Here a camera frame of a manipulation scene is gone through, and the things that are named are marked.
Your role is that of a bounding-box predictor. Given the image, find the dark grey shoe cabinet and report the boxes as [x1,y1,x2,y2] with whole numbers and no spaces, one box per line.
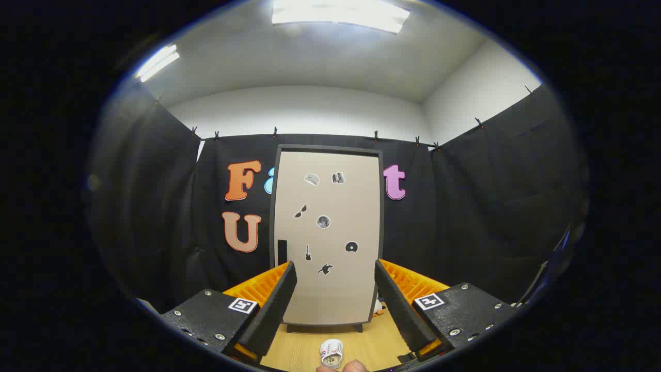
[269,145,385,333]

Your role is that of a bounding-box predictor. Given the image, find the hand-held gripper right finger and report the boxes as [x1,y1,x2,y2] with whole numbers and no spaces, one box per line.
[374,258,520,362]

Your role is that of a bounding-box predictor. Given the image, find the white canvas shoe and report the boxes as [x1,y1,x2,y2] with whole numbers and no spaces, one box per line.
[320,338,344,368]

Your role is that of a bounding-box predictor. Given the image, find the narrow ceiling light panel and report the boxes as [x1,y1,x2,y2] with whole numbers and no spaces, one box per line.
[135,44,180,83]

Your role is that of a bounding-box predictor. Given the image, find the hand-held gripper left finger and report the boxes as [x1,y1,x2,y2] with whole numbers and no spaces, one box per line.
[160,261,298,365]

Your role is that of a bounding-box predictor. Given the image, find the row of black cloth clips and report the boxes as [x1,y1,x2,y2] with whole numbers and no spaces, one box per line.
[155,85,535,153]

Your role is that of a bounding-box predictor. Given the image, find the wide ceiling light panel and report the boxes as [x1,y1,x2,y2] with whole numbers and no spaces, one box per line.
[272,0,411,34]

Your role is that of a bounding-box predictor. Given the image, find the black backdrop cloth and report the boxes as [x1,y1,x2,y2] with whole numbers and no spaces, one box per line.
[88,77,589,311]

